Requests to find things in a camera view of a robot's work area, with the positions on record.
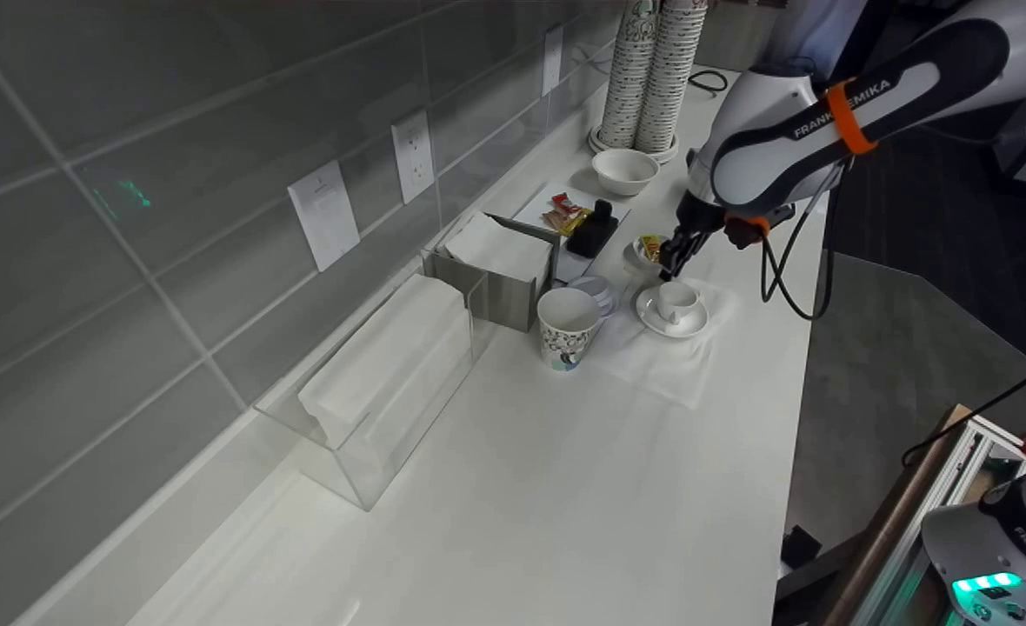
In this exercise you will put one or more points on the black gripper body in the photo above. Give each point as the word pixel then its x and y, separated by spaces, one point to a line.
pixel 699 221

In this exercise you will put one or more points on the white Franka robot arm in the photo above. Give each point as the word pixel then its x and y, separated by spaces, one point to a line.
pixel 791 117

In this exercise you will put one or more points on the white bowl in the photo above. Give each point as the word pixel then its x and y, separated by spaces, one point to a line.
pixel 624 171

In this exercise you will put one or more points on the yellow packet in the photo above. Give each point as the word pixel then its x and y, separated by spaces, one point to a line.
pixel 649 243

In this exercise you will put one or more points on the small white dish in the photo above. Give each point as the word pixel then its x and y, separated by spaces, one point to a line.
pixel 638 258

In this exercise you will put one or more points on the white teacup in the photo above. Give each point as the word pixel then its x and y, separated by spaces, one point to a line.
pixel 683 299

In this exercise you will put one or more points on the white cup on saucer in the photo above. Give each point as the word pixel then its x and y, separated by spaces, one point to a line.
pixel 664 323

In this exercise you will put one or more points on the black holder block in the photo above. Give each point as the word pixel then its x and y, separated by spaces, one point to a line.
pixel 593 226

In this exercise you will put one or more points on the round white tray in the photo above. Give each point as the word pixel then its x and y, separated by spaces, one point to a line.
pixel 650 155

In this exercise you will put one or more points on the white rectangular tray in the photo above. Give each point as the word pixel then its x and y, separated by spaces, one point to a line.
pixel 576 264

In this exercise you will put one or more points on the white paper napkin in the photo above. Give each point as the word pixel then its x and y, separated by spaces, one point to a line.
pixel 661 366

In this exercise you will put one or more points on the red yellow condiment packets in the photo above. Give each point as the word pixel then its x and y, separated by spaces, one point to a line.
pixel 564 213

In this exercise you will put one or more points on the patterned paper cup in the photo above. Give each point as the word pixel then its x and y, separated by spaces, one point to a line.
pixel 564 332

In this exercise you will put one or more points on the tall paper cup stack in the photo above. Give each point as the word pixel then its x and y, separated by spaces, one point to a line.
pixel 671 71

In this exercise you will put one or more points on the shorter paper cup stack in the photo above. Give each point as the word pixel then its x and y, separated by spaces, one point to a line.
pixel 627 71

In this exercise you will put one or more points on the metal napkin holder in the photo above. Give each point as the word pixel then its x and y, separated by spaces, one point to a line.
pixel 495 271

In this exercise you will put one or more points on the pale blue background object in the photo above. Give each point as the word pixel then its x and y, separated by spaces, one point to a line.
pixel 809 34

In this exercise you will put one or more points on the white folded paper towels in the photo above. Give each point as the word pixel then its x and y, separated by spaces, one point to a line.
pixel 384 360

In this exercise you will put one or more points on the small black clamp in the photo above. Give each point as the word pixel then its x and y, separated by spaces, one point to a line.
pixel 800 543

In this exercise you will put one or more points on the wooden board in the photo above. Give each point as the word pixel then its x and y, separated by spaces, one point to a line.
pixel 894 510

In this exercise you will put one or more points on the clear acrylic box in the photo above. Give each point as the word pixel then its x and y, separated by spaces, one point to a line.
pixel 409 462

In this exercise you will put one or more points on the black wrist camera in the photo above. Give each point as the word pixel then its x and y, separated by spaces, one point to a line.
pixel 748 226

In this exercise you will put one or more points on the white wall outlet plate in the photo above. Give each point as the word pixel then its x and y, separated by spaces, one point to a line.
pixel 324 213
pixel 411 157

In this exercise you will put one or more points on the white metal frame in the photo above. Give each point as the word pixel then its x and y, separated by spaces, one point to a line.
pixel 987 445

